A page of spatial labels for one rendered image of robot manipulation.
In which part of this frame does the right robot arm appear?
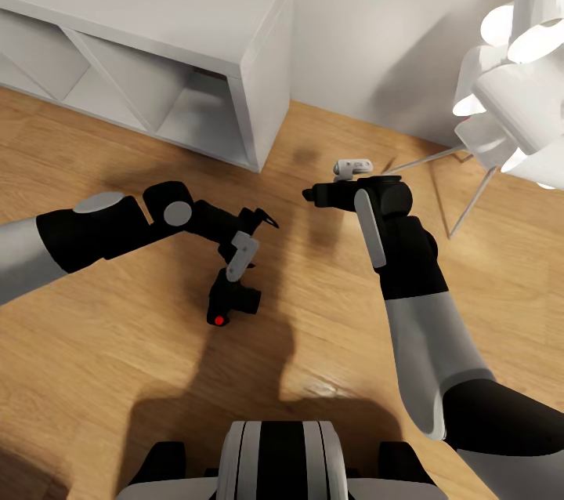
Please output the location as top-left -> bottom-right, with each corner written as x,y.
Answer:
302,159 -> 564,500

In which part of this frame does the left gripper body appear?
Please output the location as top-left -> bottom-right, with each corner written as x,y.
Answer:
208,208 -> 262,263

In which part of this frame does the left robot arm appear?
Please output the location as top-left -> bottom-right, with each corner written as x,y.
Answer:
0,181 -> 280,306

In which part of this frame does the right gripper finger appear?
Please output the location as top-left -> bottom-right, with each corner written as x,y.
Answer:
302,187 -> 315,201

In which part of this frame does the digital camera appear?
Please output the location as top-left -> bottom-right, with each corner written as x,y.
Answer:
207,268 -> 262,327

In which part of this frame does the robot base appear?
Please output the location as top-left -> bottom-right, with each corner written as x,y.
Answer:
115,441 -> 450,500

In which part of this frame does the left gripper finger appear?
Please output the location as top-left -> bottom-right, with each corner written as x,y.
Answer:
255,208 -> 280,228

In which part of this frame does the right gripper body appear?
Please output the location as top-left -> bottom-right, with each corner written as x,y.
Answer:
314,180 -> 350,210

